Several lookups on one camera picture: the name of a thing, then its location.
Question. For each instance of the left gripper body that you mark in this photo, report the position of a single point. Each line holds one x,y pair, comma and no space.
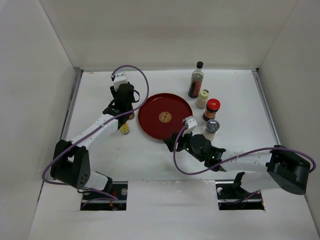
113,92

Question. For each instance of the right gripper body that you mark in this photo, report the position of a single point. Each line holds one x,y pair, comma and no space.
189,148

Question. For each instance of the yellow cap red sauce bottle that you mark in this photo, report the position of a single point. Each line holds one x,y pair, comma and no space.
132,115

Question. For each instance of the yellow label oil bottle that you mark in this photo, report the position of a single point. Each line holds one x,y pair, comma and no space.
125,129

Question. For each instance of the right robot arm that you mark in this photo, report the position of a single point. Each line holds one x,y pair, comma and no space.
264,168

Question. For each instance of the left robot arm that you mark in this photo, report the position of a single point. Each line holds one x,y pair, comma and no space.
71,161

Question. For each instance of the clear cap pepper grinder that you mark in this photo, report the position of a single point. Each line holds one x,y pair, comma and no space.
211,127

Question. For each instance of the red round tray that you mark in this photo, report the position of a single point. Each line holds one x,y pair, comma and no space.
162,115

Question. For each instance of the cream cap shaker bottle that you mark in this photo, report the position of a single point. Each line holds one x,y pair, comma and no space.
202,99

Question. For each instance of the red cap sauce jar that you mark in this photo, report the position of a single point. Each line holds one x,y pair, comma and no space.
212,107

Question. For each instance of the dark soy sauce bottle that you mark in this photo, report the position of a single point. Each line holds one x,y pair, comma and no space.
196,80

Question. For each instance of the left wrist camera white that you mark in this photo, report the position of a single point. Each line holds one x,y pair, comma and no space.
118,79

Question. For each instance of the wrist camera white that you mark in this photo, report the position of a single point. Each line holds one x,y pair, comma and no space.
118,79
189,125

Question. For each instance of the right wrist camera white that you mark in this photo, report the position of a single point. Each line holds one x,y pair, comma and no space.
189,125

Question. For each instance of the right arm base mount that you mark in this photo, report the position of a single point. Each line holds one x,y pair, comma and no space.
231,197

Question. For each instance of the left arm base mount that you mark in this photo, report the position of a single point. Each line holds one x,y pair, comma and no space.
94,201

